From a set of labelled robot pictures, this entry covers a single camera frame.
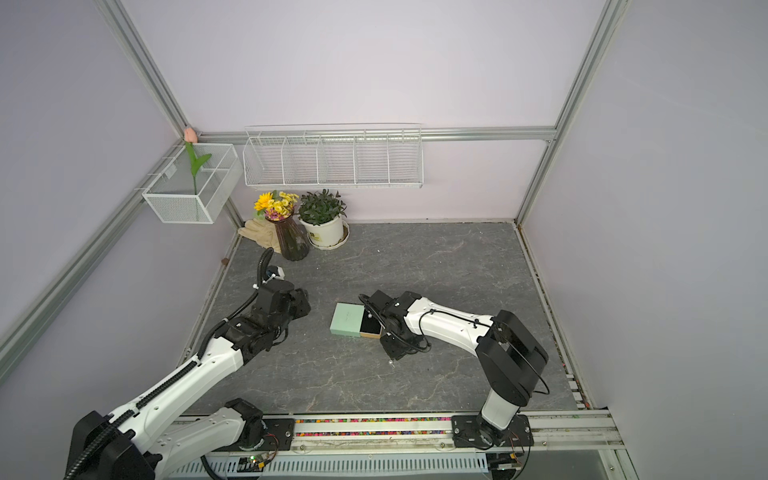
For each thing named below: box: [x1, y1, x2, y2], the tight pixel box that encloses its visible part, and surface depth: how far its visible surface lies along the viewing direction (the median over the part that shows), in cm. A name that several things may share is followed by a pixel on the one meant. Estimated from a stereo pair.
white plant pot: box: [299, 214, 350, 250], surface depth 113 cm
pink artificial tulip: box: [184, 127, 212, 195], surface depth 92 cm
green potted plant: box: [298, 189, 348, 226], surface depth 103 cm
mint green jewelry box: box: [329, 302, 383, 339], surface depth 91 cm
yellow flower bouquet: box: [254, 190, 300, 221], surface depth 95 cm
